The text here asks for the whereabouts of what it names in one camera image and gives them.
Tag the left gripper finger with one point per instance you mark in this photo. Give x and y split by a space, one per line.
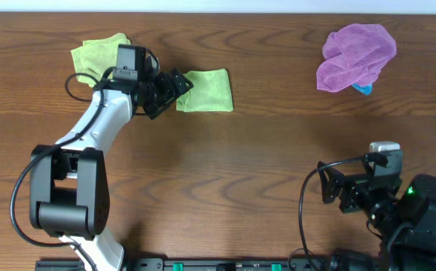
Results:
181 84
154 110

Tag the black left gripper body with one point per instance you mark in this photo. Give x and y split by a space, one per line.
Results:
169 92

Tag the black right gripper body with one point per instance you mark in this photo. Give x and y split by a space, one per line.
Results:
358 199

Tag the green microfiber cloth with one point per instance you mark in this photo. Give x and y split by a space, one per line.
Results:
211 92

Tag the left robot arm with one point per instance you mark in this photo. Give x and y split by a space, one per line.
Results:
69 195

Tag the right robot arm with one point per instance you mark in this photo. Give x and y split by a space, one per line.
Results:
405 224

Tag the folded green cloth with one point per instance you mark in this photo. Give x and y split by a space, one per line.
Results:
95 56

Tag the blue cloth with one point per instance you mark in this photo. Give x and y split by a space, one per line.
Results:
366 90

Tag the purple cloth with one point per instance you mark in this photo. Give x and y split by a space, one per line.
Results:
355 54

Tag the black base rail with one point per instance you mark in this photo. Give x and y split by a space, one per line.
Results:
157 264

